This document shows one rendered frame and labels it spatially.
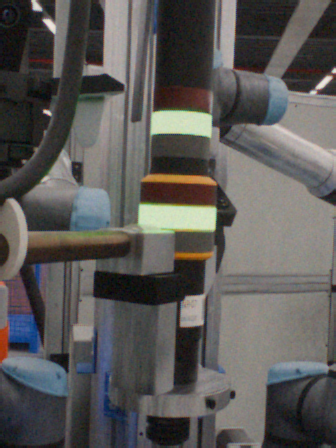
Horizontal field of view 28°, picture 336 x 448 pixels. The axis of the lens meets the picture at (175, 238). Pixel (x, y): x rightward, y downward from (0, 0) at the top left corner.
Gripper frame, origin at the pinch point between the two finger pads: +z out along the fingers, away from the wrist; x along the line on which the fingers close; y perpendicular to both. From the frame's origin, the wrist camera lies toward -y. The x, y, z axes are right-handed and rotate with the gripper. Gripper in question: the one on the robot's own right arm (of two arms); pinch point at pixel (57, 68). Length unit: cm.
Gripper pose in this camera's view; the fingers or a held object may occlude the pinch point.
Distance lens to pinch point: 54.0
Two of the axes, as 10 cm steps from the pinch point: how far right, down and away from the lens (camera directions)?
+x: -8.3, 0.0, -5.5
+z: 5.5, 0.6, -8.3
